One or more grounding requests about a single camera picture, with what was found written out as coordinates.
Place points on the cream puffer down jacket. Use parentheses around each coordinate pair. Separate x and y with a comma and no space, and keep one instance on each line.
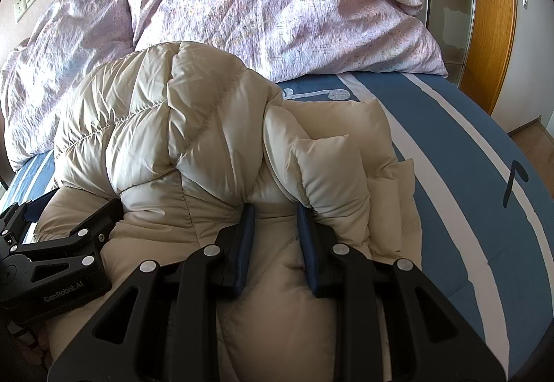
(185,135)

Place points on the blue white striped bedsheet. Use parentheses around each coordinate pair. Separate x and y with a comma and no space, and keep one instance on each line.
(487,219)

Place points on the pink floral duvet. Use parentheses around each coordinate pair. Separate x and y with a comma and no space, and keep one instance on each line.
(286,39)

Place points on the pink floral pillow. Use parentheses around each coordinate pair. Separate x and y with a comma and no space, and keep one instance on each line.
(40,75)

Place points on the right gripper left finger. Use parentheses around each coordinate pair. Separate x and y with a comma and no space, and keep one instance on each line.
(160,324)

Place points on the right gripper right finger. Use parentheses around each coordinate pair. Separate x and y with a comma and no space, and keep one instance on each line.
(392,322)

